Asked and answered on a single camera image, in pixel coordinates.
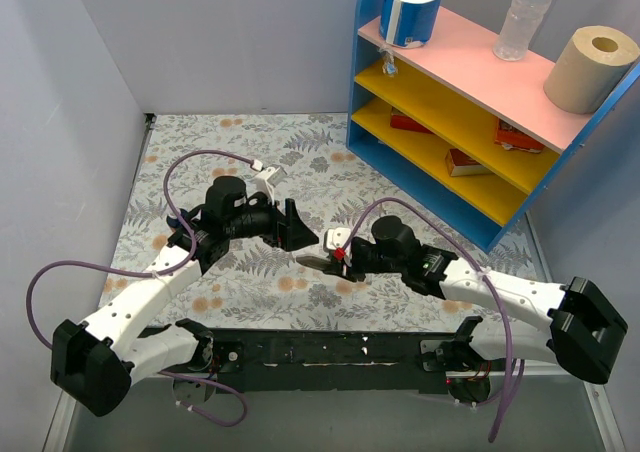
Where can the brown paper roll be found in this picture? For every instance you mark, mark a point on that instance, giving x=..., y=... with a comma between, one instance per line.
x=592, y=63

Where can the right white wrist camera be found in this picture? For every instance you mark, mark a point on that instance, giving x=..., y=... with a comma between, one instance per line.
x=336, y=238

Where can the floral patterned table mat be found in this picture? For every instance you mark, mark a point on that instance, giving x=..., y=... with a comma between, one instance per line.
x=253, y=285

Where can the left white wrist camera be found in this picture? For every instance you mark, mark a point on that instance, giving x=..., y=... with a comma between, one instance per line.
x=267, y=180

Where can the blue shelf unit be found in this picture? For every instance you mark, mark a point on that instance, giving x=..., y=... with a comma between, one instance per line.
x=457, y=88

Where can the blue wrapped toilet roll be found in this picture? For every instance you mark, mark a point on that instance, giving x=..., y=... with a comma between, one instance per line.
x=408, y=23

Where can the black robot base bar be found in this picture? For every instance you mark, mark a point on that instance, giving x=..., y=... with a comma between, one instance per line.
x=254, y=360

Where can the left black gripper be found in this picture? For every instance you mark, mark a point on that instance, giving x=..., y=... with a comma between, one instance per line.
x=280, y=225

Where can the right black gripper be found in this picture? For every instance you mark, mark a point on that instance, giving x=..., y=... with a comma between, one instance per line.
x=347, y=262

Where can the red white box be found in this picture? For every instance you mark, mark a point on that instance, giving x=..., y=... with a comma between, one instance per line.
x=459, y=164

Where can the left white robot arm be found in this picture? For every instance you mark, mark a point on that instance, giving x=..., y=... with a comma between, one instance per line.
x=98, y=360

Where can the small plastic bag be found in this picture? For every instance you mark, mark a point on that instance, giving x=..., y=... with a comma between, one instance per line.
x=388, y=65

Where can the aluminium frame rail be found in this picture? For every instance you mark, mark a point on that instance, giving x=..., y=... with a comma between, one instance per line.
x=97, y=361

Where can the clear plastic water bottle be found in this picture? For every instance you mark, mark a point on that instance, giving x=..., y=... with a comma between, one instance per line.
x=521, y=23

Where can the orange snack box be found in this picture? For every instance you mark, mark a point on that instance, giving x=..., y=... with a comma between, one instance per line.
x=511, y=138

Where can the red box lower shelf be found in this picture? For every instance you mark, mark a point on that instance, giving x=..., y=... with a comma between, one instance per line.
x=401, y=121

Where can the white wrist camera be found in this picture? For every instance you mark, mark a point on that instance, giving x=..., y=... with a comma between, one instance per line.
x=267, y=180
x=336, y=238

